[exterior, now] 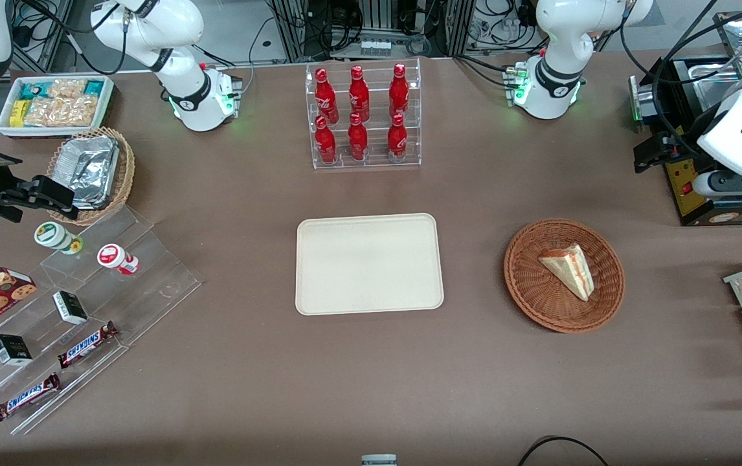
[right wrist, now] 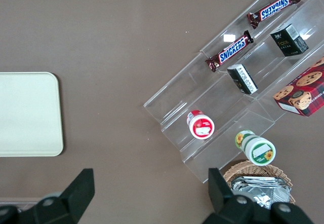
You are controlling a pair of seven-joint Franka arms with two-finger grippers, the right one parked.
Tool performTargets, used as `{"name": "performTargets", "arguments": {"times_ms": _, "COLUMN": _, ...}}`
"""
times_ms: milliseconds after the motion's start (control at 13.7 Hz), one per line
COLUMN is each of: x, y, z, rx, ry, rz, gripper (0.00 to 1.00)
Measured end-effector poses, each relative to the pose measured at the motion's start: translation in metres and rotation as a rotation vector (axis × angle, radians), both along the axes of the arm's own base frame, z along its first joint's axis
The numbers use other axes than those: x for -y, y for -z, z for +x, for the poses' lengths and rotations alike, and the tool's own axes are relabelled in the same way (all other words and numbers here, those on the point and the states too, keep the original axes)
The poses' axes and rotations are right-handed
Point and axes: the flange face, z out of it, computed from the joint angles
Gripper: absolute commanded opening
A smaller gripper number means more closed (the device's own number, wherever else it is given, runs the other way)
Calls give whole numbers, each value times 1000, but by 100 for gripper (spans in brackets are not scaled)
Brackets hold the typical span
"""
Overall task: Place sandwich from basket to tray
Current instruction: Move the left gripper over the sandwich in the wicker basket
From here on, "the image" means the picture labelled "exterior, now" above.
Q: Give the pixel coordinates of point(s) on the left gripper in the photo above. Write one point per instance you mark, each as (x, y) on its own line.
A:
(683, 138)

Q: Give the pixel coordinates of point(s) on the triangular sandwich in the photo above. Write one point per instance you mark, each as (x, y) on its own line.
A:
(570, 270)

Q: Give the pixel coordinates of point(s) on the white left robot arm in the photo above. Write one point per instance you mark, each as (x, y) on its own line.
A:
(549, 90)

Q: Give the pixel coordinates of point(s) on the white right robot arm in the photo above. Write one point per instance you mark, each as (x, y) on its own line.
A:
(196, 103)

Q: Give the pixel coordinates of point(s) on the light wicker basket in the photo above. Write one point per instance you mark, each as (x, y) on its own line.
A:
(125, 175)

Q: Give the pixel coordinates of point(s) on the round brown wicker basket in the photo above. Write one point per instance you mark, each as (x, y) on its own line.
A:
(539, 298)

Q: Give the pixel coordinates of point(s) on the cream rectangular plastic tray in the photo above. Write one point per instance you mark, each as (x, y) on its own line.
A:
(369, 264)

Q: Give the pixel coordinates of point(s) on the green lid yogurt cup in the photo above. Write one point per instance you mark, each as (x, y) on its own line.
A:
(54, 235)

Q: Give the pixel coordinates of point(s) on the stacked aluminium foil containers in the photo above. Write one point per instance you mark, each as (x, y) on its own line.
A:
(89, 168)

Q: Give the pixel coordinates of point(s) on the black hot food warmer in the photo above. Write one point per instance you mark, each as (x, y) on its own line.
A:
(701, 200)

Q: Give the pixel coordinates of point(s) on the red lid yogurt cup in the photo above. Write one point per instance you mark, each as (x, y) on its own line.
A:
(114, 257)

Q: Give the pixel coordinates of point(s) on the large clear cracker bag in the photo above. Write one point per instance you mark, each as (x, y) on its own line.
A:
(63, 112)

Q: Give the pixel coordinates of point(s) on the small yellow snack box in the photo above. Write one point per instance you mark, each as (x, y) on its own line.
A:
(18, 114)

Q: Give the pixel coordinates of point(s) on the white rectangular snack bin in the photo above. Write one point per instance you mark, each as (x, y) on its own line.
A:
(107, 103)

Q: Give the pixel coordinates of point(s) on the small black carton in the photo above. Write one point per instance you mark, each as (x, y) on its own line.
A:
(70, 307)
(11, 349)

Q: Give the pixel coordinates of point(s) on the teal snack packet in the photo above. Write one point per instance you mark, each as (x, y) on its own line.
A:
(33, 90)
(93, 87)

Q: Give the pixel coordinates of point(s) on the small clear cracker bag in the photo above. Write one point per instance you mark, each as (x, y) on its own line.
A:
(67, 88)

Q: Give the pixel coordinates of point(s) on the clear acrylic step display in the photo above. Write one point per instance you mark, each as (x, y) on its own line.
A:
(151, 291)

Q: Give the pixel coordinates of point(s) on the snickers chocolate bar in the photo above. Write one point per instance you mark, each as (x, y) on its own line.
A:
(86, 344)
(26, 397)

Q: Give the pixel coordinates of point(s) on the red cola bottle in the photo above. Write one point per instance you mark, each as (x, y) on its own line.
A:
(326, 144)
(326, 97)
(357, 141)
(397, 141)
(359, 96)
(399, 92)

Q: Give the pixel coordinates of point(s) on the clear acrylic bottle rack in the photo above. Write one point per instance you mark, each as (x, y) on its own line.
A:
(377, 162)

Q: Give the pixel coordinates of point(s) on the small grey device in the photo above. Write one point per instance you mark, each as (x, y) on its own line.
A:
(379, 460)

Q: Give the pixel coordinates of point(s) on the aluminium frame rack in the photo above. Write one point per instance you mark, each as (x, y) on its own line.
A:
(377, 19)

